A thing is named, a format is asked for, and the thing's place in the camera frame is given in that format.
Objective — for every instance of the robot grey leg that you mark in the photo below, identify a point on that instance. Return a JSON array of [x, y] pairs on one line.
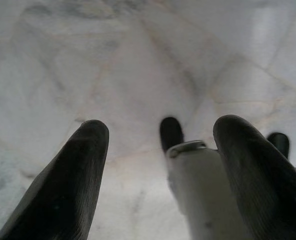
[[198, 190]]

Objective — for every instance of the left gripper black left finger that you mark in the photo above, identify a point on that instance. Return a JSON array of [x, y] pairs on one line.
[[63, 190]]

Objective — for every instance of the robot black foot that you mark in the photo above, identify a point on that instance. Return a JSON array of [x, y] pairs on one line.
[[280, 143], [171, 133]]

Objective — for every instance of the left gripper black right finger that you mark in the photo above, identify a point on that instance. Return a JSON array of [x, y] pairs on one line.
[[260, 180]]

